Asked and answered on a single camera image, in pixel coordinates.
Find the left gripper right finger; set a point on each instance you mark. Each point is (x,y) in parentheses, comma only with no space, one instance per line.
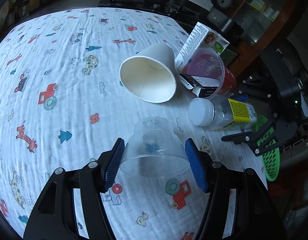
(222,184)

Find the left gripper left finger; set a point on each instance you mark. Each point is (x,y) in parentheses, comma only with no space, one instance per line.
(68,194)

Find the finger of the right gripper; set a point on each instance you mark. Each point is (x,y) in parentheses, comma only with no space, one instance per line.
(260,142)
(260,88)

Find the clear bottle white cap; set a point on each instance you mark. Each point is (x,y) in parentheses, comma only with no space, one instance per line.
(222,113)

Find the clear plastic dome cup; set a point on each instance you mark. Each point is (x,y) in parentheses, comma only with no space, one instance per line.
(154,150)

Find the green plastic mesh basket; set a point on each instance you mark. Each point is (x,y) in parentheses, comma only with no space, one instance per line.
(271,159)

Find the black white small box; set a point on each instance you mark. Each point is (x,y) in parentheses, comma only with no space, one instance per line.
(202,87)

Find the white green milk carton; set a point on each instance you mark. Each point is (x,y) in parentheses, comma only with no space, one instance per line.
(201,37)

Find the white paper cup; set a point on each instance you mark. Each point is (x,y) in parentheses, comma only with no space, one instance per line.
(150,75)

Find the white cartoon print tablecloth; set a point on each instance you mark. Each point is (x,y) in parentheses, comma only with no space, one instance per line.
(62,102)

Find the black gas stove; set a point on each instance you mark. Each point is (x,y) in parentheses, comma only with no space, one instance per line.
(172,8)

